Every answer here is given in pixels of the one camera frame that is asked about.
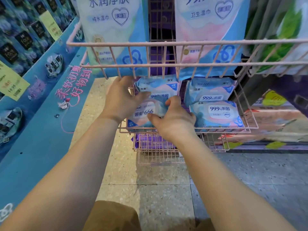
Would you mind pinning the person's left hand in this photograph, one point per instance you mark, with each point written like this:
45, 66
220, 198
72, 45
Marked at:
118, 101

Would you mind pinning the person's right hand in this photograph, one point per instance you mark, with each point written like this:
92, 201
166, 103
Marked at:
176, 120

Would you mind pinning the person's right thumb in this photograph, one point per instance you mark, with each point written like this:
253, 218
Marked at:
156, 119

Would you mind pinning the person's left thumb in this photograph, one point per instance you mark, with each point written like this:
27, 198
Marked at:
142, 96

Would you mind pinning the small blue wet wipes pack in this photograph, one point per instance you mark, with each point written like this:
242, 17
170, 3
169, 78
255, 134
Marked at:
145, 113
209, 90
157, 86
216, 115

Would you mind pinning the person's right forearm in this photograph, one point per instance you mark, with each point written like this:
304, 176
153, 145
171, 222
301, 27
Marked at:
216, 180

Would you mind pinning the person's left forearm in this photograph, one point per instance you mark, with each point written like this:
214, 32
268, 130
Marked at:
72, 170

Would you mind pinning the purple packs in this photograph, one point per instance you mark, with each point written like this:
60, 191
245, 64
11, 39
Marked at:
154, 141

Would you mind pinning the large blue green wipes pack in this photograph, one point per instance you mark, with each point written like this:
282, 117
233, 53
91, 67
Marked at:
108, 24

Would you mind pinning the large blue pink wipes pack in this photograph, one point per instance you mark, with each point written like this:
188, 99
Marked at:
207, 24

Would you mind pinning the blue display stand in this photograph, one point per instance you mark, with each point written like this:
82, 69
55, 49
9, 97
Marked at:
43, 132

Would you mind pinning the yellow price tag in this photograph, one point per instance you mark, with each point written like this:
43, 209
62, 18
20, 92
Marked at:
50, 25
12, 84

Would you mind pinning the peach tissue packs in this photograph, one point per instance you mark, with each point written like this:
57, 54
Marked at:
274, 127

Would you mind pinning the row of dark floral boxes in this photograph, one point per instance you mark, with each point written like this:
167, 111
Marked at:
24, 26

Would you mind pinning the purple tissue pack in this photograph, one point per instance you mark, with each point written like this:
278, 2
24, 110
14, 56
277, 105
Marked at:
293, 91

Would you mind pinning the green white tissue pack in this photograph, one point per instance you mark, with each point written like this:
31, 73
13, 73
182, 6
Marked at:
281, 31

